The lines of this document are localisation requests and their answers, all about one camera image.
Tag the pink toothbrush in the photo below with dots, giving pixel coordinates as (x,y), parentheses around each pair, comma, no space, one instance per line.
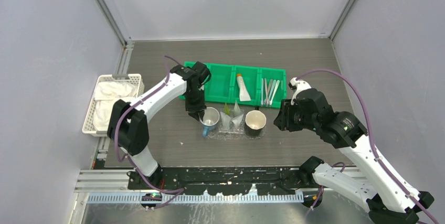
(265,92)

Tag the green compartment bin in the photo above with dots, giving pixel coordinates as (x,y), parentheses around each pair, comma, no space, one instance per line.
(223,86)

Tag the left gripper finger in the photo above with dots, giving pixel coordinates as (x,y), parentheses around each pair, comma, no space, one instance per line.
(195,115)
(201,114)

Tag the clear plastic bag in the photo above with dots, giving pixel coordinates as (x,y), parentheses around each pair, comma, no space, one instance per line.
(231,124)

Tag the light blue toothbrush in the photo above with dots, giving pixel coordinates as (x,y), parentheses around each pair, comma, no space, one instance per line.
(262,91)

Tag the pale blue toothbrush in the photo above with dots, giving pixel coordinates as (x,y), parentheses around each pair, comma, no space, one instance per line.
(271,88)

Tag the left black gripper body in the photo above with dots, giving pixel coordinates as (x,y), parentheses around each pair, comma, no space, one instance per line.
(195,100)

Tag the dark green mug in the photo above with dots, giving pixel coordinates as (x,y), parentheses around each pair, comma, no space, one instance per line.
(255,121)

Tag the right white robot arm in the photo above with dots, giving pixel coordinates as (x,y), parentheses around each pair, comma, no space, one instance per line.
(386,197)

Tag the white red-cap toothpaste tube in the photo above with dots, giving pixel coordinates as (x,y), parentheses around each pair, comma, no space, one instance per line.
(237,120)

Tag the beige toothbrush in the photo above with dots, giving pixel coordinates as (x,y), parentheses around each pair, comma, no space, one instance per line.
(268,88)

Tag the white cloth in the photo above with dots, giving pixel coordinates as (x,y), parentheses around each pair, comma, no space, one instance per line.
(105,95)

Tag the blue mug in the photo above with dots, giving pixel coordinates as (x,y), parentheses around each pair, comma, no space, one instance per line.
(210,120)

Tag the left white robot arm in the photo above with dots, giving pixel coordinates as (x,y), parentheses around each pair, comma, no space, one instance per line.
(128,124)

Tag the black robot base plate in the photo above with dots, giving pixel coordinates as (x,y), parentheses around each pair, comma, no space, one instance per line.
(228,181)

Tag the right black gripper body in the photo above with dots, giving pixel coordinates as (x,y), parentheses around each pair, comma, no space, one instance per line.
(296,120)

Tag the pale mint toothpaste tube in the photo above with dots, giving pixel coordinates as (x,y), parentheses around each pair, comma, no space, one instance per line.
(225,120)

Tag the white orange-print toothpaste tube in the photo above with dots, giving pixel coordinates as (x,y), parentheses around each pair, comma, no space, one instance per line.
(244,96)

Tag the yellow-green toothpaste tube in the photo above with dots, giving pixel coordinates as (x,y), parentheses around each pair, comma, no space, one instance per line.
(226,109)

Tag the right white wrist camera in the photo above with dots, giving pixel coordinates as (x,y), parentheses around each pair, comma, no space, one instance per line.
(297,86)

